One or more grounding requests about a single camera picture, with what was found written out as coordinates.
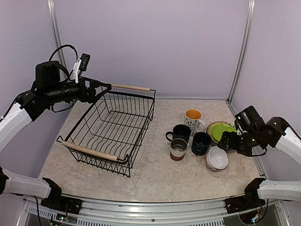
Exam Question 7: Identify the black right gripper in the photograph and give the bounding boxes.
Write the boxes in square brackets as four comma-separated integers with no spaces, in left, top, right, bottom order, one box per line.
[219,129,261,157]

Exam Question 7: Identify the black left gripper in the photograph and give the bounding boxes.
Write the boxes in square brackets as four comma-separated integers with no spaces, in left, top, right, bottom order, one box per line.
[45,76,111,104]

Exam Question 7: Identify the green plastic plate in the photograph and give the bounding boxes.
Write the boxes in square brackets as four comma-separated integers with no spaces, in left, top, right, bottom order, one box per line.
[212,123,236,142]

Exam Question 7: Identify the white black striped plate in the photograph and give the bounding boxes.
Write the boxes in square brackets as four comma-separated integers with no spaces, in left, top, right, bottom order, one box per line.
[206,121,236,148]

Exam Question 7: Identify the white grey ceramic bowl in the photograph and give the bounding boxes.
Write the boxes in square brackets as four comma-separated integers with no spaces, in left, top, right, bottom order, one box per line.
[206,146,228,169]

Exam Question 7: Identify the woven bamboo tray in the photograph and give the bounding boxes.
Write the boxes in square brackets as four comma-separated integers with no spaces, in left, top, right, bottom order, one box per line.
[207,121,237,145]

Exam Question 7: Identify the blue white patterned bowl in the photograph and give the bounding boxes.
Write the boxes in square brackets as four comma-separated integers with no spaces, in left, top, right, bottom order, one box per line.
[206,158,230,172]

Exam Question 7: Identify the dark blue cup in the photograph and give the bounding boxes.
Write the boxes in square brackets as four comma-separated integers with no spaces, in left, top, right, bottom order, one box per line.
[191,132,211,156]

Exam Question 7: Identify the white floral patterned mug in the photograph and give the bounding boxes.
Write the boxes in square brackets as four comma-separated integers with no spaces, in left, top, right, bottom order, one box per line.
[184,109,206,136]

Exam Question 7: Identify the dark green mug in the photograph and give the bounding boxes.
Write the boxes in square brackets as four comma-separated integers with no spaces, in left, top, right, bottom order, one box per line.
[166,124,191,143]

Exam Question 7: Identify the brown white small cup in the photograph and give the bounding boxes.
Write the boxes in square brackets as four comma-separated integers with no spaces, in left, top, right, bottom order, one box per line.
[170,138,188,161]

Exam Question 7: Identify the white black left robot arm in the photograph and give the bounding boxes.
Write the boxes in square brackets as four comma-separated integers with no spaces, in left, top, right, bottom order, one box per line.
[0,61,111,210]

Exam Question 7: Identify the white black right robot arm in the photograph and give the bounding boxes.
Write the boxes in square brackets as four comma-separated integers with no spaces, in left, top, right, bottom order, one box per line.
[218,105,301,209]

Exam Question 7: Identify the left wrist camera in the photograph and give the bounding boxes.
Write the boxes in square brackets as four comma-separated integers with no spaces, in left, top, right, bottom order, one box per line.
[70,53,91,83]

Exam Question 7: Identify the black wire dish rack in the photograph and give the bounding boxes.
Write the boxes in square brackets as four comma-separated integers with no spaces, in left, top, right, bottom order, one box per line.
[57,89,156,177]

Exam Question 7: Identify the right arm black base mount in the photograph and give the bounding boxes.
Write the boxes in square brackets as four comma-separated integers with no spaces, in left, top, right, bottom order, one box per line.
[225,195,266,214]

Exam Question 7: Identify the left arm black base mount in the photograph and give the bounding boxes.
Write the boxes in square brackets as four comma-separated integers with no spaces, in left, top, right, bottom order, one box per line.
[41,196,83,215]

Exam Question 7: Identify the aluminium front frame rail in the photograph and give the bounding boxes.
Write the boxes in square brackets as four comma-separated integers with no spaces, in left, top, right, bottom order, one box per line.
[17,192,290,226]

